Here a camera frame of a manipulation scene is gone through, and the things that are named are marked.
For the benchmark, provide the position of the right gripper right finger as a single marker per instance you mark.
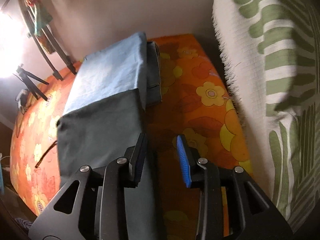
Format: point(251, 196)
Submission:
point(190, 163)

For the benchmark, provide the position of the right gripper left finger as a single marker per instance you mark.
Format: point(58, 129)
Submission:
point(136, 157)

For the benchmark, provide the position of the dark grey pants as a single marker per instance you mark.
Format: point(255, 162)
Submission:
point(99, 132)

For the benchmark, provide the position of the orange floral bed sheet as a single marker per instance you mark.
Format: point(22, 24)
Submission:
point(194, 103)

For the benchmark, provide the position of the folded light blue cloth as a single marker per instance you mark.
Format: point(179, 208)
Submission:
point(132, 63)

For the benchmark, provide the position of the white charger adapter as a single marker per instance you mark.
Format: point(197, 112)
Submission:
point(21, 99)

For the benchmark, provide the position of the small black tripod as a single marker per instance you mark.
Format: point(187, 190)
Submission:
point(25, 77)

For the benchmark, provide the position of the green striped white pillow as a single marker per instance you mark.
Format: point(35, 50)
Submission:
point(270, 50)

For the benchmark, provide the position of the teal hanging cloth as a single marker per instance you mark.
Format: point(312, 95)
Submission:
point(42, 18)

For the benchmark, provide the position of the orange patterned hanging cloth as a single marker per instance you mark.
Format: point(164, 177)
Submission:
point(43, 40)

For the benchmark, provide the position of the bright ring light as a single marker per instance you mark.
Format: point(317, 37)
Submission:
point(14, 37)

